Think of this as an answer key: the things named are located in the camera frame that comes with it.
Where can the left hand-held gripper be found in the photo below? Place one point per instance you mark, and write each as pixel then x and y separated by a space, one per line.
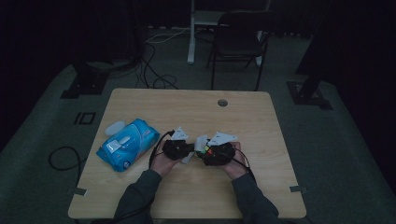
pixel 176 148

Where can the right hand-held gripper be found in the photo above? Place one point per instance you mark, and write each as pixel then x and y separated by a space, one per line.
pixel 218 154

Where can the white wet wipe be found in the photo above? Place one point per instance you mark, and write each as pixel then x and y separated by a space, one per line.
pixel 200 142

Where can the blue wet wipes pack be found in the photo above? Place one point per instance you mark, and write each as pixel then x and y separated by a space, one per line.
pixel 129 146

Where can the person's left hand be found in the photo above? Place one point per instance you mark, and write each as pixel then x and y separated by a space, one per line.
pixel 162 165

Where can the person's right hand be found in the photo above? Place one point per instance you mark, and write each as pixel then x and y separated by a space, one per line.
pixel 236 165

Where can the grey table grommet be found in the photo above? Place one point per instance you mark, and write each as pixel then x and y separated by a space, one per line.
pixel 222 102

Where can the grey tape piece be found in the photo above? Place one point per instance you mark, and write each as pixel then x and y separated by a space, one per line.
pixel 298 188
pixel 80 191

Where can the black metal stand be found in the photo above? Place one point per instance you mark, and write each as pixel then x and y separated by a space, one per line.
pixel 309 90
pixel 87 84

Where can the black folding chair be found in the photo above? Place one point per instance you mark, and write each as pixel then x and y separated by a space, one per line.
pixel 239 40

